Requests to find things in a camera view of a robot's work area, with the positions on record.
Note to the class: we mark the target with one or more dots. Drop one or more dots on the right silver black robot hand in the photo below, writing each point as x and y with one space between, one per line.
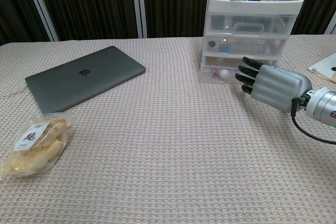
278 87

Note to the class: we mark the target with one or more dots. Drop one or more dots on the small clear plastic bag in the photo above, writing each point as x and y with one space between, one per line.
210 78

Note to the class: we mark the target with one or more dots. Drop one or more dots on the white paper sheet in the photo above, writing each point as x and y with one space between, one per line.
324 64

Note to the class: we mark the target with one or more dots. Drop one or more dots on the small white plastic piece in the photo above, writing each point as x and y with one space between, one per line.
224 73

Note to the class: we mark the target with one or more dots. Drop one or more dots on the small red item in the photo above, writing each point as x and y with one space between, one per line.
215 72

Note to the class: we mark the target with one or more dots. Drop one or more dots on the round grey coin cell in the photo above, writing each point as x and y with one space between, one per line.
211 44

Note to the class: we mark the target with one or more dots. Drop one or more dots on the pink woven tablecloth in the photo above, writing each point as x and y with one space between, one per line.
157 155

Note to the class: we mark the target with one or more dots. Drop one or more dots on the grey closed laptop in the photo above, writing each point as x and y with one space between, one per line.
84 79

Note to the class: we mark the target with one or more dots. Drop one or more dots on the black curtain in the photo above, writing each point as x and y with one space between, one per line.
92 3

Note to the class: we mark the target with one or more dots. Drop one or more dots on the clear bag of yellow snacks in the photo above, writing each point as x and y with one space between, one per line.
36 148

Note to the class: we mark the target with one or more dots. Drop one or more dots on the grey metal frame post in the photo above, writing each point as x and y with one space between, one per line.
139 6
331 26
42 6

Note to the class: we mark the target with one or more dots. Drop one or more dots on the white plastic drawer organizer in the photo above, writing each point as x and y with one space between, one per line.
257 6

